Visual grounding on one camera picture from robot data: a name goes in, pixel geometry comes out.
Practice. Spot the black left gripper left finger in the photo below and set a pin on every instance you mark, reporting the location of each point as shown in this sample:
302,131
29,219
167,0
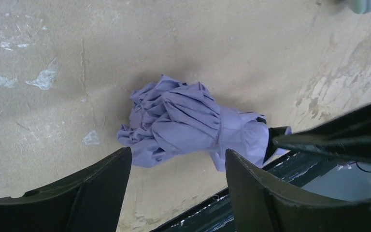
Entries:
89,200

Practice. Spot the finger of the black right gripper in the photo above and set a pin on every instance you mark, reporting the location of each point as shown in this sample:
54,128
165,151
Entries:
347,137

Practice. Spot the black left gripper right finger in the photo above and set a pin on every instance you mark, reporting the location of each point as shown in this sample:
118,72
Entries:
262,202

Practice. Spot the lavender umbrella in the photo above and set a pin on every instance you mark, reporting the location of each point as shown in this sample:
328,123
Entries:
170,118

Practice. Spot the mint green umbrella sleeve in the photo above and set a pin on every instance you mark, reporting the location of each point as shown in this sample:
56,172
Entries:
359,6

